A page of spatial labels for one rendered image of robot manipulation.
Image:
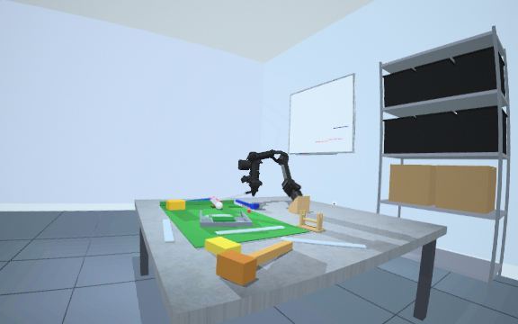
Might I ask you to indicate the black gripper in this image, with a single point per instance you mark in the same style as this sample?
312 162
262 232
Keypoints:
255 183

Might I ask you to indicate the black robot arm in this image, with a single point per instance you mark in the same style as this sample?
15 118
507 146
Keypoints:
253 161

